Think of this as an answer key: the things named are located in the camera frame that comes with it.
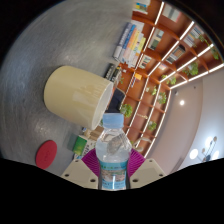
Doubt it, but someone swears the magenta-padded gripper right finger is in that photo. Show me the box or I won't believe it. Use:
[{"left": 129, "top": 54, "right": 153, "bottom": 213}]
[{"left": 127, "top": 148, "right": 167, "bottom": 190}]

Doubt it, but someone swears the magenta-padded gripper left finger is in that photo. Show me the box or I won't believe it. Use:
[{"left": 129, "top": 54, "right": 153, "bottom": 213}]
[{"left": 60, "top": 148, "right": 101, "bottom": 190}]

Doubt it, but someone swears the clear blue-capped water bottle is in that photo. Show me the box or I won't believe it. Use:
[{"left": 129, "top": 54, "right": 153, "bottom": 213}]
[{"left": 94, "top": 112, "right": 133, "bottom": 191}]

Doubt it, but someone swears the green and white box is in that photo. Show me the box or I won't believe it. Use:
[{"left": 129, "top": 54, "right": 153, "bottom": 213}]
[{"left": 72, "top": 134, "right": 88, "bottom": 157}]

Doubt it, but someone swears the flat round red coaster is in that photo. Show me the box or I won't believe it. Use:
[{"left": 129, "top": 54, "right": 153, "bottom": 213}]
[{"left": 35, "top": 139, "right": 58, "bottom": 170}]

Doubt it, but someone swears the branched ceiling lamp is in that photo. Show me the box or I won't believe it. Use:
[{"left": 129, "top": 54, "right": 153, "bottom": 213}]
[{"left": 189, "top": 134, "right": 221, "bottom": 163}]

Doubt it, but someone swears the cream cup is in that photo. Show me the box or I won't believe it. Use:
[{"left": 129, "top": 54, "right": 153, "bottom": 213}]
[{"left": 43, "top": 65, "right": 115, "bottom": 131}]

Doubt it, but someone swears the dark blue chair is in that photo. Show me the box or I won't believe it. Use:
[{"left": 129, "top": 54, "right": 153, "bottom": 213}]
[{"left": 105, "top": 87, "right": 126, "bottom": 114}]

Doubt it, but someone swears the dark book stack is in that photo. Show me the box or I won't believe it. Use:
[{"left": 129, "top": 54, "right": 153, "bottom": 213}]
[{"left": 103, "top": 62, "right": 123, "bottom": 84}]

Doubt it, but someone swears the colourful book stack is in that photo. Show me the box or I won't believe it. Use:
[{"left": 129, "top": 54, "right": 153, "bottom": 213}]
[{"left": 112, "top": 20, "right": 148, "bottom": 69}]

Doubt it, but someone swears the wooden wall shelf unit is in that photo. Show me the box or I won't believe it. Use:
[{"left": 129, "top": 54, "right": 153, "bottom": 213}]
[{"left": 113, "top": 0, "right": 224, "bottom": 159}]

